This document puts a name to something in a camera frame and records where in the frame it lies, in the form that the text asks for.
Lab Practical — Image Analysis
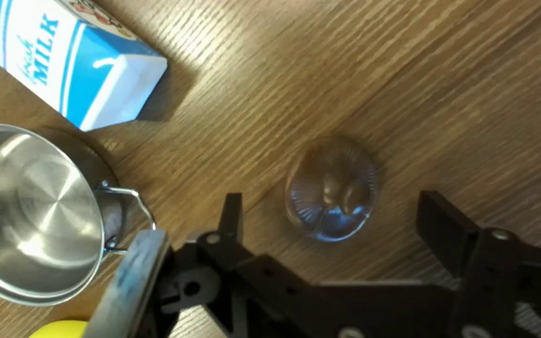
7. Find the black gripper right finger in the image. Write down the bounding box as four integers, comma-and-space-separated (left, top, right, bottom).
415, 190, 481, 279

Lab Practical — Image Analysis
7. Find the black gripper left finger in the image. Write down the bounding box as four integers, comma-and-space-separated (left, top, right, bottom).
218, 192, 244, 245

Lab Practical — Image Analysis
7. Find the clear glass cup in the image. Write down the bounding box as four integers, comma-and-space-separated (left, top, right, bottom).
283, 134, 381, 245

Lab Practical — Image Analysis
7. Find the small steel pot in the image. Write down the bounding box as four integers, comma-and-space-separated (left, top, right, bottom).
0, 123, 157, 309

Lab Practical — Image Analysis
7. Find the yellow toy banana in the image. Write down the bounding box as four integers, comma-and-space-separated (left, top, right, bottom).
28, 318, 90, 338

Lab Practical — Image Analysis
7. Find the blue white milk carton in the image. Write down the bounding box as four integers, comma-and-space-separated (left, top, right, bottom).
0, 0, 171, 134

